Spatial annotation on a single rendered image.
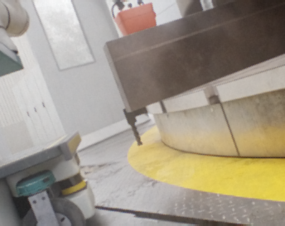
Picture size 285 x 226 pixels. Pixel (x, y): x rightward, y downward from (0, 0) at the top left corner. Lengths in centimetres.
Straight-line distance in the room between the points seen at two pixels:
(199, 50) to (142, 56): 32
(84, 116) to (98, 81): 56
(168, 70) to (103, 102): 310
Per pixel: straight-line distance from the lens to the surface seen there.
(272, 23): 212
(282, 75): 109
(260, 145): 128
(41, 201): 100
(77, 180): 124
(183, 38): 185
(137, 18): 182
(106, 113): 481
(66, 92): 462
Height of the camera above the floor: 36
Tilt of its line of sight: 4 degrees down
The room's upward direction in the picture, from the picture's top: 20 degrees counter-clockwise
